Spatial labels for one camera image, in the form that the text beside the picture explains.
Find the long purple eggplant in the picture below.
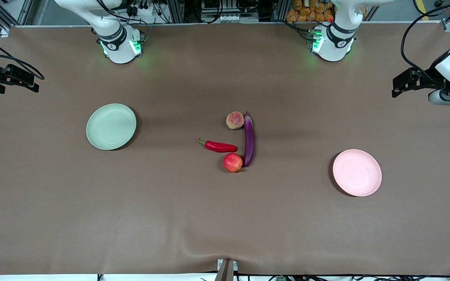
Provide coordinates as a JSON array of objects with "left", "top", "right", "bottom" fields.
[{"left": 243, "top": 111, "right": 255, "bottom": 168}]

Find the pinkish orange round fruit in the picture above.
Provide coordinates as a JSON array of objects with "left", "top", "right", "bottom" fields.
[{"left": 226, "top": 111, "right": 245, "bottom": 130}]

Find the red pomegranate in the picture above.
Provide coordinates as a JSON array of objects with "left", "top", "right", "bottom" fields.
[{"left": 223, "top": 153, "right": 243, "bottom": 173}]

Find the red chili pepper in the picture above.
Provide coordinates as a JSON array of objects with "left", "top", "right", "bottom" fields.
[{"left": 197, "top": 137, "right": 238, "bottom": 153}]

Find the pale green round plate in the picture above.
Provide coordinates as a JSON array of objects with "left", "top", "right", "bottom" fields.
[{"left": 86, "top": 103, "right": 137, "bottom": 151}]

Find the pale pink round plate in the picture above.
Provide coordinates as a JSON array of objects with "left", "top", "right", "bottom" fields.
[{"left": 332, "top": 149, "right": 382, "bottom": 197}]

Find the pile of orange items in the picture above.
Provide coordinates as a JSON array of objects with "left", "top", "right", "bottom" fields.
[{"left": 286, "top": 0, "right": 334, "bottom": 23}]

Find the white power strip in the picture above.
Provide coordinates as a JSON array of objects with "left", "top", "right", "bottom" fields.
[{"left": 128, "top": 0, "right": 171, "bottom": 24}]

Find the white terminal strip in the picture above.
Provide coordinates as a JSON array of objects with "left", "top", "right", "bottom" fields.
[{"left": 219, "top": 14, "right": 259, "bottom": 23}]

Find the large table cover mat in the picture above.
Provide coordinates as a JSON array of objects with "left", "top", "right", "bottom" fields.
[{"left": 0, "top": 21, "right": 450, "bottom": 276}]

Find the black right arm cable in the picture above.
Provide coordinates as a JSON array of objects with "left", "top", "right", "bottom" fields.
[{"left": 0, "top": 33, "right": 46, "bottom": 81}]

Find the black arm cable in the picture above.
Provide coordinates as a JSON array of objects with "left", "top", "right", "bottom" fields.
[
  {"left": 0, "top": 33, "right": 46, "bottom": 81},
  {"left": 400, "top": 0, "right": 450, "bottom": 84}
]

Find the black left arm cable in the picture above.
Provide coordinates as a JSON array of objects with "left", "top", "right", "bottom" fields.
[{"left": 400, "top": 0, "right": 450, "bottom": 84}]

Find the metal table edge bracket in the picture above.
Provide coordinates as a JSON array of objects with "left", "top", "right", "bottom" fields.
[{"left": 216, "top": 258, "right": 239, "bottom": 281}]

